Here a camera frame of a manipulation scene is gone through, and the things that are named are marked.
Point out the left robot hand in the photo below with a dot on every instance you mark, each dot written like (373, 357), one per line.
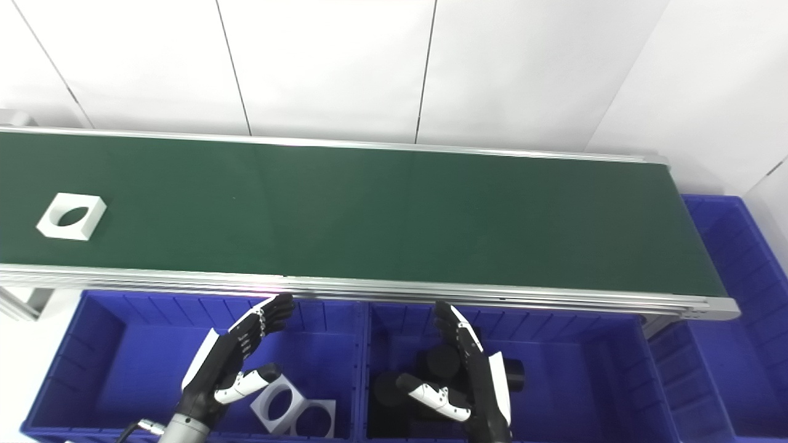
(215, 363)

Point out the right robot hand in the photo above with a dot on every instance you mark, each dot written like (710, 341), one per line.
(483, 387)

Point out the white square part with hole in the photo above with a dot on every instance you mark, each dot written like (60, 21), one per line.
(328, 418)
(261, 411)
(89, 221)

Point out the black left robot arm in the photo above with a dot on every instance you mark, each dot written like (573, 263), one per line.
(183, 431)

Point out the black cylinder part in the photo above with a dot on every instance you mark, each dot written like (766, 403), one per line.
(388, 391)
(440, 363)
(514, 374)

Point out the blue plastic bin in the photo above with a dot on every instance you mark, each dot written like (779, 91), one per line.
(732, 344)
(585, 381)
(129, 363)

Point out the green conveyor belt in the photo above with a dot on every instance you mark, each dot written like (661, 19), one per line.
(492, 298)
(381, 215)

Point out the aluminium conveyor leg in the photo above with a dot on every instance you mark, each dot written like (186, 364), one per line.
(24, 301)

